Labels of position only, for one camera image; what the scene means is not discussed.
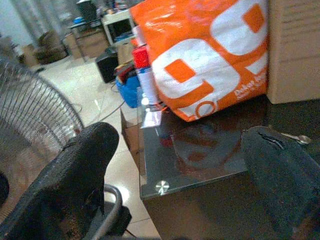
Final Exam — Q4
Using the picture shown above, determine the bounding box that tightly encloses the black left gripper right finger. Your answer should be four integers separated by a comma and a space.
241, 125, 320, 240

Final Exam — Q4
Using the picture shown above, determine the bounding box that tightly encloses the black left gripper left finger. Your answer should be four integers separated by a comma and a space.
0, 122, 120, 240

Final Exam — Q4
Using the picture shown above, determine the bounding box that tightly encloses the dark glass-top table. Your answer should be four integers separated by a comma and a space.
136, 96, 320, 240

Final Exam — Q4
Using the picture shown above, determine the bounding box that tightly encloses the blue plastic bag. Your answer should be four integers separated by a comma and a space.
115, 75, 141, 109

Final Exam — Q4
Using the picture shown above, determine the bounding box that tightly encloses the black speaker box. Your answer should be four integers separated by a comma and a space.
95, 51, 119, 84

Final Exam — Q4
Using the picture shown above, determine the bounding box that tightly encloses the brown cardboard box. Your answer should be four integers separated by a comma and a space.
266, 0, 320, 105

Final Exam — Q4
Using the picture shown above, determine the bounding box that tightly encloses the orange and white shopping bag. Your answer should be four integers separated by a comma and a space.
129, 0, 270, 123

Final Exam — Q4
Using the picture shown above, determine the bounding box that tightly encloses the red box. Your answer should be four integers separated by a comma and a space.
131, 46, 151, 70

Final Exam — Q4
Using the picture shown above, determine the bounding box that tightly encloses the dark desk with clutter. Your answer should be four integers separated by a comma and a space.
68, 0, 106, 62

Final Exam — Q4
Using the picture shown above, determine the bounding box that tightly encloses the white shelf unit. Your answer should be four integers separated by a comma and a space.
101, 9, 137, 47

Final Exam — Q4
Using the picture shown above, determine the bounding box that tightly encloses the silver wire-guard floor fan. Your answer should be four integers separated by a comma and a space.
0, 58, 85, 208

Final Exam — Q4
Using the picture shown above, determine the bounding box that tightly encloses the grey cable on floor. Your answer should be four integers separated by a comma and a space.
93, 83, 126, 123

